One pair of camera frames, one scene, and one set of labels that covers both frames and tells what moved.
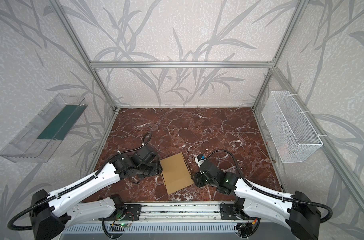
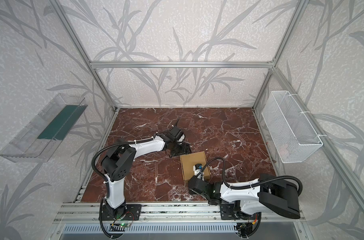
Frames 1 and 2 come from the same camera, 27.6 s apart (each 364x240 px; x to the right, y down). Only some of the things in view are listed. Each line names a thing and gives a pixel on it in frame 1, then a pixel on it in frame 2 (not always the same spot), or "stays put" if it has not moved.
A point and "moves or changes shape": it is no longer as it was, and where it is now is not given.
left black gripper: (157, 168) → (178, 147)
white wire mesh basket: (293, 138) stays put
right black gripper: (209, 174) → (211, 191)
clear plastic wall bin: (38, 141) stays put
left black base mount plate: (127, 212) stays put
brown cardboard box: (175, 173) moves or changes shape
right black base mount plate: (228, 212) stays put
